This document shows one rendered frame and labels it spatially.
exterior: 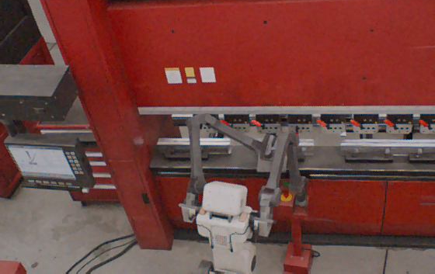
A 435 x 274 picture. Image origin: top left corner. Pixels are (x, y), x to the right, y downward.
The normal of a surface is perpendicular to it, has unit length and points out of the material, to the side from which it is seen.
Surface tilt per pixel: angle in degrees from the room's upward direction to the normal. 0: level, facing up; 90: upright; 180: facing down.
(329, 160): 0
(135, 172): 90
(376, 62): 90
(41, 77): 0
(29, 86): 0
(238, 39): 90
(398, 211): 90
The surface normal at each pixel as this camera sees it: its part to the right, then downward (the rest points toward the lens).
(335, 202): -0.15, 0.71
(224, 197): -0.33, 0.04
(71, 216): -0.14, -0.70
